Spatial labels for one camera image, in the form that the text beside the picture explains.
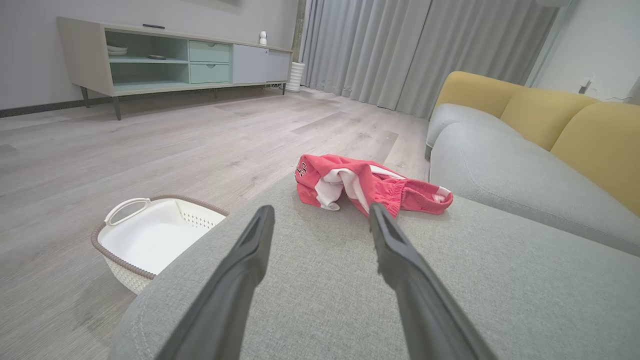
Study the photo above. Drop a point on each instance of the red shorts with white stripe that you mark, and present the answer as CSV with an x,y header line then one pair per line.
x,y
415,195

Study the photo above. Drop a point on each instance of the dark grey curtain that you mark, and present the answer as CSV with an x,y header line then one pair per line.
x,y
480,50

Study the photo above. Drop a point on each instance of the white ribbed floor vase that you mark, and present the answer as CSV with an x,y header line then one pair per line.
x,y
295,77

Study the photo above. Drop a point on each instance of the small white figurine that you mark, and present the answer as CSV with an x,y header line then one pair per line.
x,y
262,38

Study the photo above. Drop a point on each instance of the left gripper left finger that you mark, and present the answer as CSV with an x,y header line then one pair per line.
x,y
225,310

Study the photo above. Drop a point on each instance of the black remote control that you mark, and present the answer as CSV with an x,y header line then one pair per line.
x,y
153,26

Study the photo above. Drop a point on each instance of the stacked white bowls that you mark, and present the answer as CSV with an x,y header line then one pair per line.
x,y
117,50

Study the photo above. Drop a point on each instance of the grey sofa seat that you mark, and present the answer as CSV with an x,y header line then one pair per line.
x,y
500,165

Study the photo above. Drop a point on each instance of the white wall plug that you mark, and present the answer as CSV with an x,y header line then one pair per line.
x,y
586,86

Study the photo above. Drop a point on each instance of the white laundry basket brown rim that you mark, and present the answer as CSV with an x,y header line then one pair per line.
x,y
155,235

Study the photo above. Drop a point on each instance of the small dark plate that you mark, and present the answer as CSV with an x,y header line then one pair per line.
x,y
157,57

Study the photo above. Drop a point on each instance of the light grey curtain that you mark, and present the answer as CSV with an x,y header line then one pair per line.
x,y
360,45

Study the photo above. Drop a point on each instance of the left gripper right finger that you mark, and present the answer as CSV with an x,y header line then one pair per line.
x,y
425,310

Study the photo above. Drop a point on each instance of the beige and green TV cabinet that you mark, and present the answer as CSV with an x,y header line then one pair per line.
x,y
85,60

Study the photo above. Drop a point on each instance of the yellow sofa back cushion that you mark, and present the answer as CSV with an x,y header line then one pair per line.
x,y
607,145
475,92
545,117

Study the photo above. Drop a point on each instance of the grey and yellow sofa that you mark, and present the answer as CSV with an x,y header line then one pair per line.
x,y
500,290

